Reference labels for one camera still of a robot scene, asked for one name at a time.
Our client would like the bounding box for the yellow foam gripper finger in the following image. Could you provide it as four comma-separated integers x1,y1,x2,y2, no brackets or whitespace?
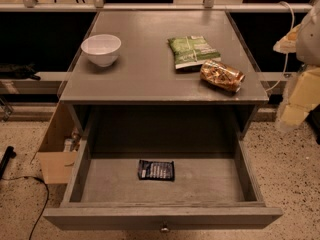
279,67,320,128
273,24,300,54

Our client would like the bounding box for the dark blue rxbar wrapper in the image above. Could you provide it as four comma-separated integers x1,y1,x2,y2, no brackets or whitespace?
138,160,175,181

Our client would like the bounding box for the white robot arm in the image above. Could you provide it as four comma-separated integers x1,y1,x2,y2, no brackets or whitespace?
273,4,320,131

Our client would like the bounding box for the open grey top drawer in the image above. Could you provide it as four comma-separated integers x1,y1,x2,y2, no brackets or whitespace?
44,110,282,230

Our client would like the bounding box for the metal drawer knob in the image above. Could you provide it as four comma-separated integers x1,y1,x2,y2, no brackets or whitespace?
160,223,170,233

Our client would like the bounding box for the brown crushed drink can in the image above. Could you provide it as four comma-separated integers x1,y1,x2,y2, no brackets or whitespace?
200,59,245,93

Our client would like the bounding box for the green chip bag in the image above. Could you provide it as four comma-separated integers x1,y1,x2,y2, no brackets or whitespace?
168,36,221,70

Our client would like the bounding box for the grey wooden cabinet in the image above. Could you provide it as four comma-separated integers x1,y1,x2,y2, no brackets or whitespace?
57,9,270,142

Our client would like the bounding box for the white ceramic bowl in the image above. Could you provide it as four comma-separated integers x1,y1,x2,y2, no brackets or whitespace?
81,34,122,67

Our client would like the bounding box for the cardboard box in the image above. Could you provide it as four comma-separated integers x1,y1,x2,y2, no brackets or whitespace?
36,103,80,184

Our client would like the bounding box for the black object on ledge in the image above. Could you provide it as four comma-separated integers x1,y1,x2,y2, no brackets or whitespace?
0,63,40,81

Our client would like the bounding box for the black pole on floor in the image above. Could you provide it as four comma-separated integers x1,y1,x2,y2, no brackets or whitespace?
0,146,16,179

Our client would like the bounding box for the metal railing frame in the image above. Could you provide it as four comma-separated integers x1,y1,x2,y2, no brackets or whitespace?
0,0,319,12

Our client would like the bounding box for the black floor cable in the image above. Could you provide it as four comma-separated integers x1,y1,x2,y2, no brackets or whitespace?
0,175,50,240

